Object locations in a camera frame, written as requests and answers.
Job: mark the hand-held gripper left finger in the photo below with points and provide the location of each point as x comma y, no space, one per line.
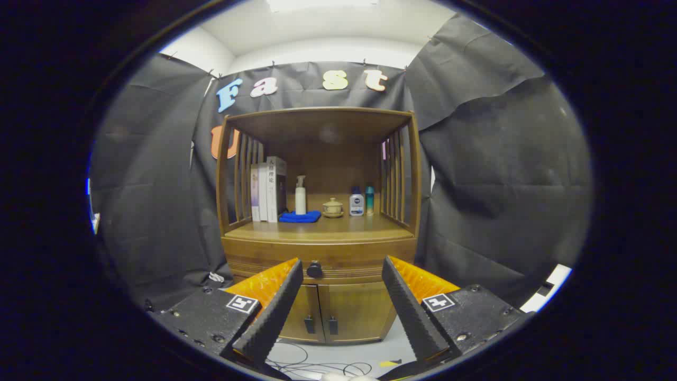
275,312

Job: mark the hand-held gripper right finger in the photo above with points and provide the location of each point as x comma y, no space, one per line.
412,312

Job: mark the wooden drawer with black knob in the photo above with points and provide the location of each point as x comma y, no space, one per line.
349,256

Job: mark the wooden cabinet door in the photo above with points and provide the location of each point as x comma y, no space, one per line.
359,312
301,304

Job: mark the wooden countertop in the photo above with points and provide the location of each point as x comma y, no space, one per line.
338,227

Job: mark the wooden cabinet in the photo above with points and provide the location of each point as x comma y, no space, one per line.
322,137

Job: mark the blue folded cloth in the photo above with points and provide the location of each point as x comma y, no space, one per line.
299,217

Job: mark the white pump bottle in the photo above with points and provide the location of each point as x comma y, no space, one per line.
300,201

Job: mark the lidded ceramic tea bowl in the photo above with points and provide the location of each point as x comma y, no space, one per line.
332,208

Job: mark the slim teal bottle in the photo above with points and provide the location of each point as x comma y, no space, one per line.
369,201

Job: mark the white book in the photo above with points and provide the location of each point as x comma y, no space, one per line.
263,193

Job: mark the white lotion bottle blue cap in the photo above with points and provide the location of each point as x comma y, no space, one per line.
356,205

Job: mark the pale purple book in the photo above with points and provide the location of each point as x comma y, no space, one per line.
254,193

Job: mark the grey portrait cover book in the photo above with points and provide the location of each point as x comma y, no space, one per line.
277,185

